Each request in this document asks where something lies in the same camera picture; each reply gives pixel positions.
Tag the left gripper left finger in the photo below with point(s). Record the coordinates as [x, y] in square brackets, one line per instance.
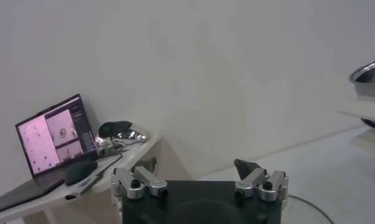
[148, 180]

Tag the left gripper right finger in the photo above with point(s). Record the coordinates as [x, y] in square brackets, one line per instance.
[251, 180]

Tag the round glass pot lid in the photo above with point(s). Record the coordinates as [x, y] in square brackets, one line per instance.
[297, 213]

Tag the stainless steel steamer pot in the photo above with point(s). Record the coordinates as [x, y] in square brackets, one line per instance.
[370, 88]

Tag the white side table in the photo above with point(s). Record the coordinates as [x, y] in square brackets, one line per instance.
[138, 149]

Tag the chrome and black gadget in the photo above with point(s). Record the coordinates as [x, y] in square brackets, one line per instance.
[114, 129]

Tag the grey USB hub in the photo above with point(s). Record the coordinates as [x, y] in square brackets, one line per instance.
[84, 186]

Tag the black laptop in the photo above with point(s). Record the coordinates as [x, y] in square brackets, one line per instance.
[53, 137]

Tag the cream electric cooker base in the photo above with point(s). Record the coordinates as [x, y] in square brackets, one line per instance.
[373, 141]

